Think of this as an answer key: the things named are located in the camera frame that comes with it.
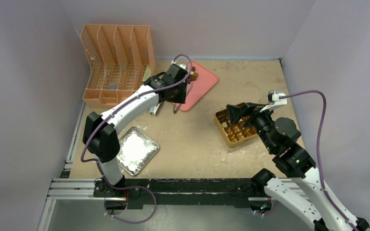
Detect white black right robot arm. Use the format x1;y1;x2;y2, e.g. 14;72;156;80
226;103;369;231

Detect pink tongs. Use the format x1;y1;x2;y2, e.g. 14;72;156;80
172;103;182;114

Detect silver foil tray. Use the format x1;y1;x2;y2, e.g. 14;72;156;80
117;127;160;176

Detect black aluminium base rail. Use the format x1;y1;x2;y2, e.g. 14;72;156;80
46;178;304;211

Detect pink plastic tray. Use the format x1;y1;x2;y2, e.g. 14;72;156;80
180;62;219;111

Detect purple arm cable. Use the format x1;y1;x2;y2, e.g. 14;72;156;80
80;54;193;224
282;90;370;231

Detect green eraser block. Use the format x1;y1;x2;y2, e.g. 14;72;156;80
142;65;151;82

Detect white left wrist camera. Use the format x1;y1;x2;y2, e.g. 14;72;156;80
177;64;187;71

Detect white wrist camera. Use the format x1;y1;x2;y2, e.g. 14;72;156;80
177;64;187;71
260;90;287;113

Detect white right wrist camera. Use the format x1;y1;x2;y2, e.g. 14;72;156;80
260;90;287;113

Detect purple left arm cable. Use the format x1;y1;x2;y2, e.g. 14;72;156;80
80;54;193;224

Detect grey blue stapler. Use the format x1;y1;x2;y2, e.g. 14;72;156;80
149;103;161;116

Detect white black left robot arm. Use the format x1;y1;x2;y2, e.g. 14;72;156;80
80;62;194;197

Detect orange plastic file organizer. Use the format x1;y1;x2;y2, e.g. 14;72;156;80
80;24;156;109

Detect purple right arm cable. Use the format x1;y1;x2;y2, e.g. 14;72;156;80
282;90;370;231

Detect gold chocolate box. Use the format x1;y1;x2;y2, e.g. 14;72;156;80
213;109;259;148

